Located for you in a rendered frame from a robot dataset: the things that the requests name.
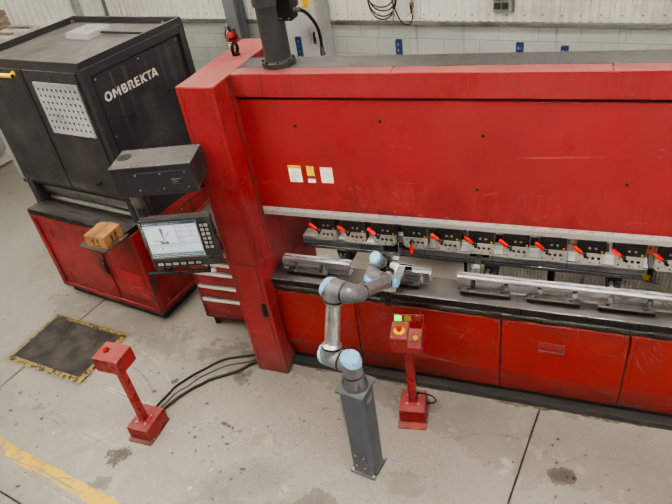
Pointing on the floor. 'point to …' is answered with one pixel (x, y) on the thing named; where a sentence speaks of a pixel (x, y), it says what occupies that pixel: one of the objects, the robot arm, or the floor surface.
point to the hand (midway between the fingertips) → (388, 272)
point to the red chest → (218, 286)
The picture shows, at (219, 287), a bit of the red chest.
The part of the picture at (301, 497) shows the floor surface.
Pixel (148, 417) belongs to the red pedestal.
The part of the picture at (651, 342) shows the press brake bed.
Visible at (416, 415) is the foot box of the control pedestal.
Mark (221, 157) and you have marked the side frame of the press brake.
